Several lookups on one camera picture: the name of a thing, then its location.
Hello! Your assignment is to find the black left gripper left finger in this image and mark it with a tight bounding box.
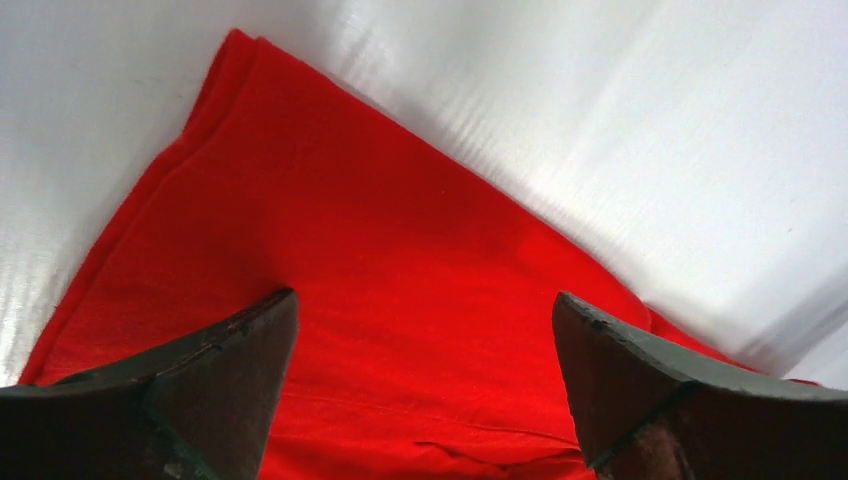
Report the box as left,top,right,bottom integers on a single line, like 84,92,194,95
1,289,298,479

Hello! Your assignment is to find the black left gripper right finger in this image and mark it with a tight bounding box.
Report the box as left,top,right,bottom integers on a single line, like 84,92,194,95
552,293,847,479

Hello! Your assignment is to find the red t shirt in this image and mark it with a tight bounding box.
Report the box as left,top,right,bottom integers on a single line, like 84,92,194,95
18,27,819,480

